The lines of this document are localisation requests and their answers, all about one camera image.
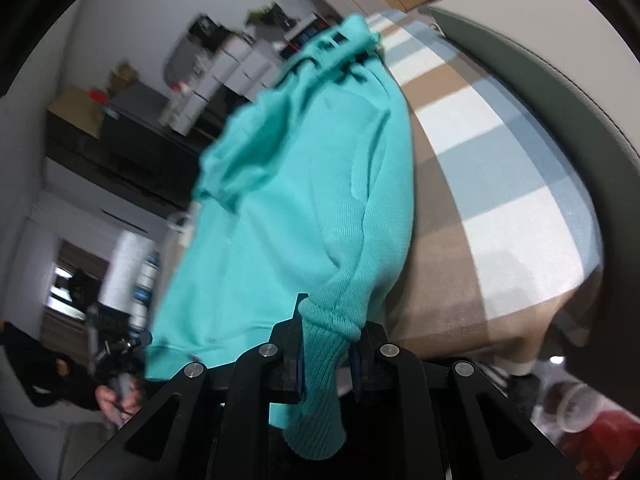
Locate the grey upholstered headboard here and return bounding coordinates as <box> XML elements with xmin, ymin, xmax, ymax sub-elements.
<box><xmin>424</xmin><ymin>0</ymin><xmax>640</xmax><ymax>411</ymax></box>

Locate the blue plaid rolled blanket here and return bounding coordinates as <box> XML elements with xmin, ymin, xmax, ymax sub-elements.
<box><xmin>129</xmin><ymin>250</ymin><xmax>160</xmax><ymax>330</ymax></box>

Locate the white plastic cup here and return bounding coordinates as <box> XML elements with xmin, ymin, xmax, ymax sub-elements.
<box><xmin>542</xmin><ymin>382</ymin><xmax>603</xmax><ymax>434</ymax></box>

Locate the grey oval suitcase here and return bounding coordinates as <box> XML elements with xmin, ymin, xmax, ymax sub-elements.
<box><xmin>163</xmin><ymin>34</ymin><xmax>204</xmax><ymax>87</ymax></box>

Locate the white drawer cabinet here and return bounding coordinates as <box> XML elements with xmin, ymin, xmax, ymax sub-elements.
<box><xmin>158</xmin><ymin>35</ymin><xmax>282</xmax><ymax>136</ymax></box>

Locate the cardboard box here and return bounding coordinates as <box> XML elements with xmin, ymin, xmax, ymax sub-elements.
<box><xmin>47</xmin><ymin>86</ymin><xmax>104</xmax><ymax>139</ymax></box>

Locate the red bag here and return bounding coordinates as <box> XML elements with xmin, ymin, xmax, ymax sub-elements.
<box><xmin>558</xmin><ymin>411</ymin><xmax>640</xmax><ymax>479</ymax></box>

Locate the white rolled pillow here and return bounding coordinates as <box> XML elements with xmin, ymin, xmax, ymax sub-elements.
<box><xmin>98</xmin><ymin>231</ymin><xmax>156</xmax><ymax>313</ymax></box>

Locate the turquoise zip hoodie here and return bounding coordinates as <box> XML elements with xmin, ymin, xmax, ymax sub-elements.
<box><xmin>145</xmin><ymin>15</ymin><xmax>414</xmax><ymax>460</ymax></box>

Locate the person's left hand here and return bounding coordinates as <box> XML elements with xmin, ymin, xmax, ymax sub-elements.
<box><xmin>96</xmin><ymin>378</ymin><xmax>144</xmax><ymax>428</ymax></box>

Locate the black desk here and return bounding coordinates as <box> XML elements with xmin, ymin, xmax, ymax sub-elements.
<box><xmin>44</xmin><ymin>81</ymin><xmax>213</xmax><ymax>218</ymax></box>

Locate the plaid checkered bed sheet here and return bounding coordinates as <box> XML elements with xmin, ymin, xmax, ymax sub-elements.
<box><xmin>364</xmin><ymin>11</ymin><xmax>602</xmax><ymax>375</ymax></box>

